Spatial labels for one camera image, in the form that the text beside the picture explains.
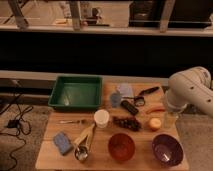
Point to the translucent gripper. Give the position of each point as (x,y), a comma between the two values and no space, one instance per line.
(170,116)

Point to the yellow red apple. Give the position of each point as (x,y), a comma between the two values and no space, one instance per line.
(154,124)

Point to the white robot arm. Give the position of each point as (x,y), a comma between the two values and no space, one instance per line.
(191,86)

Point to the white paper cup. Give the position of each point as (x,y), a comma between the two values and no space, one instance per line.
(101,118)

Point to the metal measuring cup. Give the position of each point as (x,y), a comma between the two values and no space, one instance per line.
(83,143)

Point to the orange carrot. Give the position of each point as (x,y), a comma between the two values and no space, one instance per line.
(155,109)

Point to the purple bowl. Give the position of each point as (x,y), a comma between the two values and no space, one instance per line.
(167,150)

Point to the bunch of dark grapes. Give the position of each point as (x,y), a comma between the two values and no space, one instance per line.
(130,123)

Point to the black remote control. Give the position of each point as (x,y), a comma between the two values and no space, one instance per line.
(129,107)

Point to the clear plastic bag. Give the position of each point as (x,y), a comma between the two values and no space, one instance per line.
(125,89)

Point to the red bowl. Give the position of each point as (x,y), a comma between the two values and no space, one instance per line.
(121,147)

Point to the green plastic tray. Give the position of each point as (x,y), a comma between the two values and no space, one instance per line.
(76,93)

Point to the blue sponge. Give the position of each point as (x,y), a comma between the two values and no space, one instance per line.
(63,143)

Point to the black power adapter with cables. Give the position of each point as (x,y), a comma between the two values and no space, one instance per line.
(21,126)

